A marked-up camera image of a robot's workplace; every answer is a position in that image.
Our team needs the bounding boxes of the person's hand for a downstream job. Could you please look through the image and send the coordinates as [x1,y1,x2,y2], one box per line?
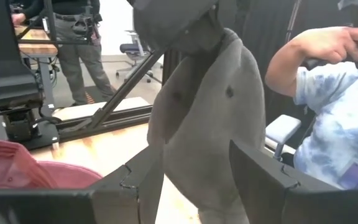
[290,26,358,65]

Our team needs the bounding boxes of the person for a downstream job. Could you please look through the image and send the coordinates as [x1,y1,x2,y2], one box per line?
[264,26,358,191]
[11,0,117,106]

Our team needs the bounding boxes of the office chair blue seat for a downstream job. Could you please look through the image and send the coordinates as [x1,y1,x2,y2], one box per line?
[115,29,164,84]

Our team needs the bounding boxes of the padded chair armrest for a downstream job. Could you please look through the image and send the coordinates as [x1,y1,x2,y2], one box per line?
[264,114,303,161]

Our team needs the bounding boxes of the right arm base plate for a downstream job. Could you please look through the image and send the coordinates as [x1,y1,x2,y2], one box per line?
[0,119,61,152]

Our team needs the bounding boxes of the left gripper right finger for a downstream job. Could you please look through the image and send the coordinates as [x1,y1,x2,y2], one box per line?
[229,139,358,224]

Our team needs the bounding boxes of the black aluminium table frame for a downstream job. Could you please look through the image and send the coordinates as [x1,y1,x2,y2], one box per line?
[53,49,166,143]

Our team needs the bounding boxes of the maroon baseball cap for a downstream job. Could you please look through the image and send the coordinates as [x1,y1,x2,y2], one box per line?
[0,138,104,190]

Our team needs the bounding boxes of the gray baseball cap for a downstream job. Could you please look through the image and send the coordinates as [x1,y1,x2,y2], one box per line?
[132,0,267,224]

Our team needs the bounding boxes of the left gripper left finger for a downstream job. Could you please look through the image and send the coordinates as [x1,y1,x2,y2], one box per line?
[0,146,165,224]

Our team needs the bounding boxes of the wooden workbench black frame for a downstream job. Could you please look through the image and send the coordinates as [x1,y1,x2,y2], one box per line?
[0,24,60,108]

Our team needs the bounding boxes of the purple badge card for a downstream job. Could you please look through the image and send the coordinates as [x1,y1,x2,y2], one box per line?
[337,158,358,190]

